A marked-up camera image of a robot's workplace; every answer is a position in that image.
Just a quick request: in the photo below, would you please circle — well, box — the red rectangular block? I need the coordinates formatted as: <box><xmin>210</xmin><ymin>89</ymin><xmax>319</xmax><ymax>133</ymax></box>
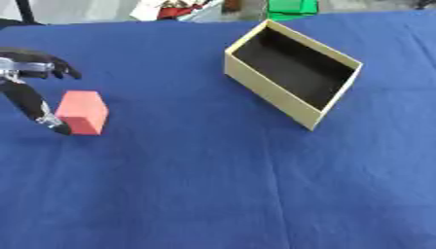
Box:
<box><xmin>54</xmin><ymin>89</ymin><xmax>111</xmax><ymax>136</ymax></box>

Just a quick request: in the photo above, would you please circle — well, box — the tan cardboard box black inside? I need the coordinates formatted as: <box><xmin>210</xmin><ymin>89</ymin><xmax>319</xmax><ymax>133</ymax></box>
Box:
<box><xmin>223</xmin><ymin>18</ymin><xmax>365</xmax><ymax>132</ymax></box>

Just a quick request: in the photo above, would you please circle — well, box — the green box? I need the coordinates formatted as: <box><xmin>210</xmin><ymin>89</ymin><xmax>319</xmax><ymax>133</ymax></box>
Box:
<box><xmin>266</xmin><ymin>0</ymin><xmax>320</xmax><ymax>21</ymax></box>

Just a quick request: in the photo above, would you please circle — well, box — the black pole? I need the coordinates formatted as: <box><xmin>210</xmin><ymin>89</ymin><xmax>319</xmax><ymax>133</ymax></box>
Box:
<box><xmin>14</xmin><ymin>0</ymin><xmax>40</xmax><ymax>25</ymax></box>

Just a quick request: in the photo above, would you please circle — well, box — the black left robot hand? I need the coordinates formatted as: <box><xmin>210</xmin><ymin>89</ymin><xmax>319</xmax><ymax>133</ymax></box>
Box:
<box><xmin>0</xmin><ymin>47</ymin><xmax>84</xmax><ymax>136</ymax></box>

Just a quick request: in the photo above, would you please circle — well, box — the white and red bag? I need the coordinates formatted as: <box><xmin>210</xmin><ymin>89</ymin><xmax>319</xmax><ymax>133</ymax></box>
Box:
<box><xmin>127</xmin><ymin>0</ymin><xmax>227</xmax><ymax>23</ymax></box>

